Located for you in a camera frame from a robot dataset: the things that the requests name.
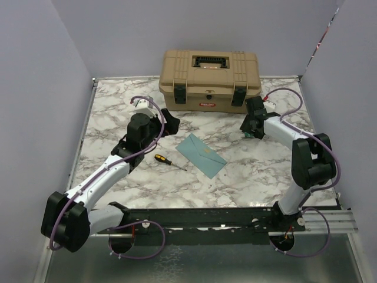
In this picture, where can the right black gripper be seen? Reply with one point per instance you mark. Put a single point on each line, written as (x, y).
(246, 125)

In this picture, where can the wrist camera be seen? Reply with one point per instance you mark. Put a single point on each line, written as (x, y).
(269, 106)
(144, 107)

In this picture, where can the yellow black screwdriver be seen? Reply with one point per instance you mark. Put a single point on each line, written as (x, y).
(166, 161)

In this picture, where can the aluminium frame rail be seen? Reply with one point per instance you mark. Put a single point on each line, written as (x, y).
(71, 175)

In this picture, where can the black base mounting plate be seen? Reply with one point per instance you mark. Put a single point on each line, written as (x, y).
(226, 226)

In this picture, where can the tan plastic toolbox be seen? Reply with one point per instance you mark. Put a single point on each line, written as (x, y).
(209, 80)

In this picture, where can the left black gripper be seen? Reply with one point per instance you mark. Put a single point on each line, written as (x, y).
(171, 127)

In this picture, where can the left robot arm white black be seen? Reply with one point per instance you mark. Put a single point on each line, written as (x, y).
(69, 218)

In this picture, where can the teal envelope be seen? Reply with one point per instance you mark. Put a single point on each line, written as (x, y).
(201, 156)

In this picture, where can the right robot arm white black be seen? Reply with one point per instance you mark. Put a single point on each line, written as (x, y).
(313, 163)

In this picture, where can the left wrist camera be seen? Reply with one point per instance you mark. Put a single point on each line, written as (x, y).
(144, 107)

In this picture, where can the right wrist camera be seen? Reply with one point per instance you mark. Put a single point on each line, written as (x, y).
(269, 106)

